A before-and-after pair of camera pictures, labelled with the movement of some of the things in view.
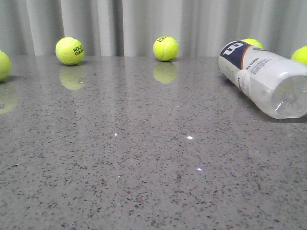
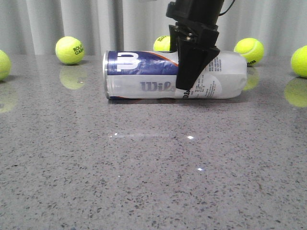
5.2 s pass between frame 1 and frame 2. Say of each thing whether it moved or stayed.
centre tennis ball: stayed
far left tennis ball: stayed
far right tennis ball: stayed
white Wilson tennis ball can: moved
